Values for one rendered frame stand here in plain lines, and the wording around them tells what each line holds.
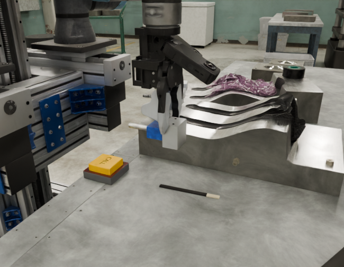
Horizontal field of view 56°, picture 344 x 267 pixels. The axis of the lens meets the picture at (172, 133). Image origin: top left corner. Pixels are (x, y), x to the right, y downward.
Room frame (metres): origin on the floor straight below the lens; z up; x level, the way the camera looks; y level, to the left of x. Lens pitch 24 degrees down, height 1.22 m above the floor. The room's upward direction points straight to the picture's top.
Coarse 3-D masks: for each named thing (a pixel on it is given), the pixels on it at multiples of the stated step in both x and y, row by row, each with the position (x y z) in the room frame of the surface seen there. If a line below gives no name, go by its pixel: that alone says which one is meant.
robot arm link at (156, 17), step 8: (144, 8) 0.64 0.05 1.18; (152, 8) 0.63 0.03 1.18; (160, 8) 0.62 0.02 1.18; (168, 8) 0.62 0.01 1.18; (176, 8) 0.63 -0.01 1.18; (144, 16) 0.64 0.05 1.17; (152, 16) 0.63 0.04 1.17; (160, 16) 0.62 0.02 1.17; (168, 16) 0.62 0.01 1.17; (176, 16) 0.63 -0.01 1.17; (144, 24) 0.64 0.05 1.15; (152, 24) 0.63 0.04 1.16; (160, 24) 0.62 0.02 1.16; (168, 24) 0.62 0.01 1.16; (176, 24) 0.63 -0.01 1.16
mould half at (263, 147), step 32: (192, 128) 0.78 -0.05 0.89; (256, 128) 0.68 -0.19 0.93; (288, 128) 0.68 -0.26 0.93; (320, 128) 0.84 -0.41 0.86; (192, 160) 0.74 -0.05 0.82; (224, 160) 0.70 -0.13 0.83; (256, 160) 0.67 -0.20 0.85; (288, 160) 0.64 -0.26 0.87; (320, 160) 0.65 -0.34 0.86; (320, 192) 0.61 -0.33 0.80
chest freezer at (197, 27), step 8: (184, 8) 7.52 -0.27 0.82; (192, 8) 7.46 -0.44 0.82; (200, 8) 7.40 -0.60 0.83; (208, 8) 7.47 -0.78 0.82; (184, 16) 7.52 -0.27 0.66; (192, 16) 7.46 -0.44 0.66; (200, 16) 7.40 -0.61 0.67; (208, 16) 7.50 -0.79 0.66; (184, 24) 7.52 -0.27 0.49; (192, 24) 7.46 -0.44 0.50; (200, 24) 7.40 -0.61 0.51; (208, 24) 7.53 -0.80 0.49; (184, 32) 7.52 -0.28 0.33; (192, 32) 7.46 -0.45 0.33; (200, 32) 7.40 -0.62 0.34; (208, 32) 7.56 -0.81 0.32; (192, 40) 7.46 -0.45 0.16; (200, 40) 7.39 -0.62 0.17; (208, 40) 7.59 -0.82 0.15
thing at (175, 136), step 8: (176, 120) 0.65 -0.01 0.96; (184, 120) 0.65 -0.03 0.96; (136, 128) 0.68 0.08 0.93; (144, 128) 0.67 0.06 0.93; (152, 128) 0.64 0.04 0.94; (168, 128) 0.63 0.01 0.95; (176, 128) 0.62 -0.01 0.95; (184, 128) 0.65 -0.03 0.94; (152, 136) 0.64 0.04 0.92; (160, 136) 0.64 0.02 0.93; (168, 136) 0.63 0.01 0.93; (176, 136) 0.62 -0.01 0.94; (184, 136) 0.65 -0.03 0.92; (168, 144) 0.63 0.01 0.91; (176, 144) 0.62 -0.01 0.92
